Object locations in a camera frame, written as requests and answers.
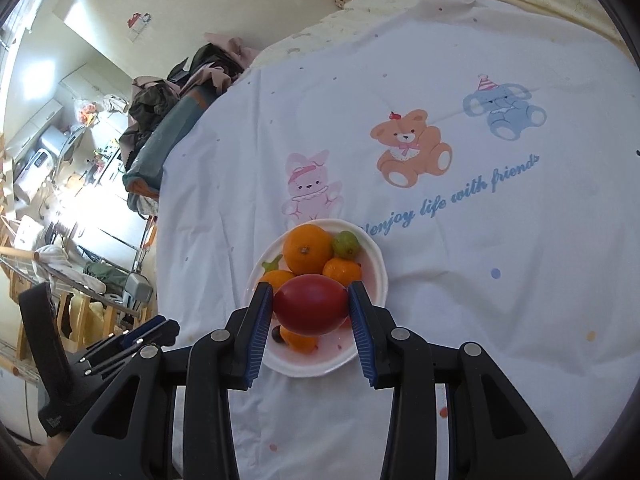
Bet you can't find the white cartoon printed bedsheet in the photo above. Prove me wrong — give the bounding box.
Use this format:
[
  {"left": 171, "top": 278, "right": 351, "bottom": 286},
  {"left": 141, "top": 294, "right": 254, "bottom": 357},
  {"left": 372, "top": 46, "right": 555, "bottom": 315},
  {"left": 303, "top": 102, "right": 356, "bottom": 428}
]
[{"left": 156, "top": 0, "right": 639, "bottom": 471}]

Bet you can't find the green lime fruit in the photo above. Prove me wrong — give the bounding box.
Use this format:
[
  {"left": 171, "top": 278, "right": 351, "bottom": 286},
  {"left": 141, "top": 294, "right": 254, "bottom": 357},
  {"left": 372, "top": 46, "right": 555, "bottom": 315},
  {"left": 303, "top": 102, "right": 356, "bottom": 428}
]
[{"left": 332, "top": 231, "right": 361, "bottom": 260}]

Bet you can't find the large red tomato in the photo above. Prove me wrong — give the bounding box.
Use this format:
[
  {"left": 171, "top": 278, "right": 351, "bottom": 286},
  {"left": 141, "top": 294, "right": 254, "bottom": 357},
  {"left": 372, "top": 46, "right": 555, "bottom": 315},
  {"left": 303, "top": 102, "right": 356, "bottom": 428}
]
[{"left": 273, "top": 274, "right": 348, "bottom": 336}]

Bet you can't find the wooden drying rack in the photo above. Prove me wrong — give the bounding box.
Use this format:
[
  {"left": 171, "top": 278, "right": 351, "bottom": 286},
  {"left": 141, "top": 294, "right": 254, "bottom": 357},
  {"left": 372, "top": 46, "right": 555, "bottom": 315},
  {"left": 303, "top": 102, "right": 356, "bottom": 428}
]
[{"left": 1, "top": 246, "right": 157, "bottom": 353}]

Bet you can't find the small dark grape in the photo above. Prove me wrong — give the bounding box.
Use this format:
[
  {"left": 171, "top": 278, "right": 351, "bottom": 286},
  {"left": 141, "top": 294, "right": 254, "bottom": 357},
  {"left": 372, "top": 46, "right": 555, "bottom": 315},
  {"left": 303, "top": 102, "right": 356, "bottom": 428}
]
[{"left": 271, "top": 325, "right": 284, "bottom": 344}]

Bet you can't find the pile of clothes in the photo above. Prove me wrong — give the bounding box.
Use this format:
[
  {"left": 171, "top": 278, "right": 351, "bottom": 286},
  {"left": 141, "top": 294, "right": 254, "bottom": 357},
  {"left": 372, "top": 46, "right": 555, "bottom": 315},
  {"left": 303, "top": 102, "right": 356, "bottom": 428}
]
[{"left": 118, "top": 34, "right": 259, "bottom": 218}]

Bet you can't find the large orange with stem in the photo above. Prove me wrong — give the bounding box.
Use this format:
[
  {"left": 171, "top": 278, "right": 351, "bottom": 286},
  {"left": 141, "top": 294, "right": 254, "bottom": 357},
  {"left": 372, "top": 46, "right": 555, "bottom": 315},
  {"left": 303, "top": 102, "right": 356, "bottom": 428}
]
[{"left": 259, "top": 269, "right": 295, "bottom": 292}]

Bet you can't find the pink white oval plate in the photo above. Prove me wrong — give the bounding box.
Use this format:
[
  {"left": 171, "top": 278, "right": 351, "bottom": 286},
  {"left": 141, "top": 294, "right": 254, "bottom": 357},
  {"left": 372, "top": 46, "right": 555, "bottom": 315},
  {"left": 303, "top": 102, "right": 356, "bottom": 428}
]
[{"left": 243, "top": 219, "right": 388, "bottom": 378}]

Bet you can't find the small mandarin orange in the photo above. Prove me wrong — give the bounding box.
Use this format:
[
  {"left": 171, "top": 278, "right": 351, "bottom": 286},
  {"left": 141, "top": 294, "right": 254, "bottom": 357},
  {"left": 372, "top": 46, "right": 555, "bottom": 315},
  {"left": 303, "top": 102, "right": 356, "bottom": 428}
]
[
  {"left": 280, "top": 325, "right": 318, "bottom": 354},
  {"left": 322, "top": 257, "right": 362, "bottom": 287}
]

